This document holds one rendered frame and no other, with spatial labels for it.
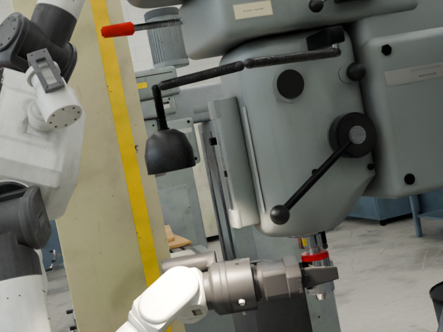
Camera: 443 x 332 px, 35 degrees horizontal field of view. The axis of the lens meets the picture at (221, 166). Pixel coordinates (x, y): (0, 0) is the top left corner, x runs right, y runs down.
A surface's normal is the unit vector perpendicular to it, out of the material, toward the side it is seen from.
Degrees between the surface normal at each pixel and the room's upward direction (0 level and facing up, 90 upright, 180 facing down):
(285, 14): 90
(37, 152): 58
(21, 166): 95
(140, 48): 90
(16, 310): 74
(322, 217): 122
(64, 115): 148
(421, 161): 90
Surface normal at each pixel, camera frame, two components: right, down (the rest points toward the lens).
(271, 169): -0.54, 0.14
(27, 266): 0.67, -0.32
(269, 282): -0.03, 0.06
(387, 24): 0.29, 0.00
